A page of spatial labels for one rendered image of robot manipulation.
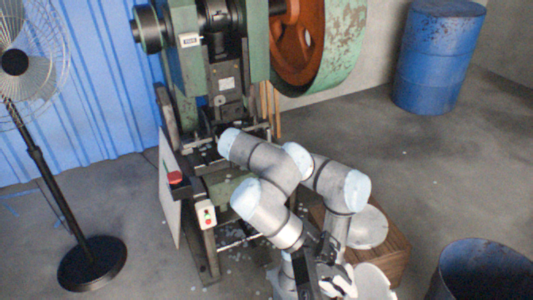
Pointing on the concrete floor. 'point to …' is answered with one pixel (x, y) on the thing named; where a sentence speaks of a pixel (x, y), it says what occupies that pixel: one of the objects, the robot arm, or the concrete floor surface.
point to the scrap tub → (481, 272)
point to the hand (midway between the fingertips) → (350, 297)
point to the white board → (168, 163)
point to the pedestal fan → (105, 269)
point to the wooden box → (382, 255)
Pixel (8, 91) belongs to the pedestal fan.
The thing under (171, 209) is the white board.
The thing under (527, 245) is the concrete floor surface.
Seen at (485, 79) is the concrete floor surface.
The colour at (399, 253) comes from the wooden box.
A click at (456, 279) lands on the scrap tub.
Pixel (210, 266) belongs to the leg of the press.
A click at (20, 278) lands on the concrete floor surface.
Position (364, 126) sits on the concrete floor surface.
